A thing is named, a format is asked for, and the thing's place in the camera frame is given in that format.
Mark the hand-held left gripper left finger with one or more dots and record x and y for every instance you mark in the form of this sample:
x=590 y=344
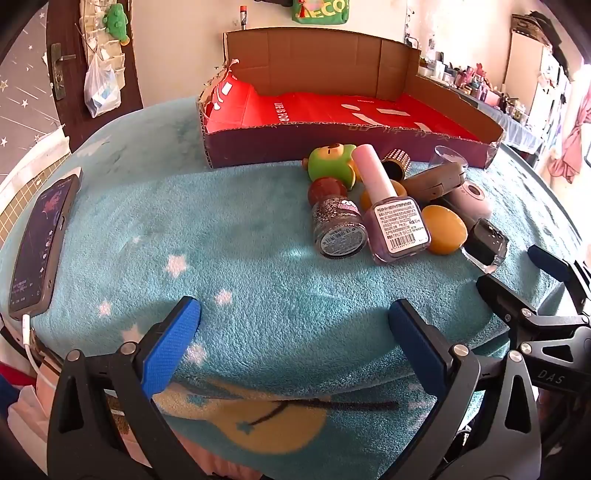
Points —
x=171 y=346

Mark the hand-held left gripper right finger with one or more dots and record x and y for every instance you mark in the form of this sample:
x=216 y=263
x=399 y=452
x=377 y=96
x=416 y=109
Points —
x=415 y=341

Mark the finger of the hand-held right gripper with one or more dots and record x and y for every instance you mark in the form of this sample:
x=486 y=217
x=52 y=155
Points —
x=501 y=295
x=549 y=264

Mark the black nail polish bottle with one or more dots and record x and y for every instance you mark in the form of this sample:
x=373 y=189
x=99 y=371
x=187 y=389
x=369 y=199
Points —
x=485 y=240

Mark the amber hollow round holder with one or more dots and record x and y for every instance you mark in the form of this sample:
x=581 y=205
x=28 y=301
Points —
x=443 y=228

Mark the pink round device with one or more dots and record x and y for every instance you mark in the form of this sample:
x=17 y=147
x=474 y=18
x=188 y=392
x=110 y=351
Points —
x=471 y=198

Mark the purple nail polish pink cap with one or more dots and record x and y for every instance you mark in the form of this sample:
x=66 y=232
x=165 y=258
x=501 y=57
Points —
x=392 y=217

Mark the brown eyeshadow case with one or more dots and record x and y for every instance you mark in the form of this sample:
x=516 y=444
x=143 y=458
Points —
x=434 y=182

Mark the glitter nail polish red cap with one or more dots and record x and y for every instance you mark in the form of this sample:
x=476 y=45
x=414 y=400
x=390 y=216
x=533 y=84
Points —
x=337 y=226

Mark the orange round ball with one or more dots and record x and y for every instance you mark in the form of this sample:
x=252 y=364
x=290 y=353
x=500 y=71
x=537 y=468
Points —
x=400 y=188

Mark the gold studded black bottle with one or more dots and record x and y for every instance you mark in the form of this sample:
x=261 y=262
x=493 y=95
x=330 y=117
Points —
x=397 y=159

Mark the green frog figurine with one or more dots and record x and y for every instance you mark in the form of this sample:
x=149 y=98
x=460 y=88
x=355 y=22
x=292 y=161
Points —
x=328 y=164

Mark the cardboard box with red inside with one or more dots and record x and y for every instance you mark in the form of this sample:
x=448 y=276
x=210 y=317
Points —
x=323 y=110

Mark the pink curtain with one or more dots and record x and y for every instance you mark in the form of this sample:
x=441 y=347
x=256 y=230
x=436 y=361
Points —
x=572 y=138

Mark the table with dark cloth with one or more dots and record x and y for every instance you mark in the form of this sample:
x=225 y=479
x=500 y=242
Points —
x=517 y=129

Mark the teal star blanket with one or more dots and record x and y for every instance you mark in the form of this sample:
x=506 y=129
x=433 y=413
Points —
x=207 y=207

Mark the smartphone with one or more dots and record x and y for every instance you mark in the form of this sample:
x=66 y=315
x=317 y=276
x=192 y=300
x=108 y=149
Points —
x=39 y=244

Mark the white wardrobe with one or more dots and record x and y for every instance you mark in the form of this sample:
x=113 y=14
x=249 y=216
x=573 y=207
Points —
x=531 y=78

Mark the row of cosmetic bottles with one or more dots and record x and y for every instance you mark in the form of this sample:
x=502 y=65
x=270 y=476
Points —
x=475 y=83

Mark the grid patterned panel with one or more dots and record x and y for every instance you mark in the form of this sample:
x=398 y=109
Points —
x=27 y=194

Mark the dark clothes pile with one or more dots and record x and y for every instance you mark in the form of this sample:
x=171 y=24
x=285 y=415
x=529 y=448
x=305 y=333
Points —
x=556 y=32

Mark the brown patterned storage box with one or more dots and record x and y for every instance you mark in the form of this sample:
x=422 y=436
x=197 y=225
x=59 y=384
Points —
x=528 y=25

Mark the white plastic bag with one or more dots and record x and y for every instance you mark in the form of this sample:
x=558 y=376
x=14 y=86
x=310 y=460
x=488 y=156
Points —
x=101 y=92

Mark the clear hanging pocket organizer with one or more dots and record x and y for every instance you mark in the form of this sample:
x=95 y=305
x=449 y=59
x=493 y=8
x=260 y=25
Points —
x=99 y=46

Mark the green plush toy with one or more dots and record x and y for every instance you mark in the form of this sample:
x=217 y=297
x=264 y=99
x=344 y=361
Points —
x=115 y=18

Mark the dark brown door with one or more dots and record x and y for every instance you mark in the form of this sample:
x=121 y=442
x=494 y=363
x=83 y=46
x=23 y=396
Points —
x=69 y=27

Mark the metal pole with orange tip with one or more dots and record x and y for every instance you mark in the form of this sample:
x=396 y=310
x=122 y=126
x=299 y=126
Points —
x=243 y=18

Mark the green tote bag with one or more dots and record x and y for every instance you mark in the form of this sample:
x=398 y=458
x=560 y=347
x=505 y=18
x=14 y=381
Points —
x=323 y=9

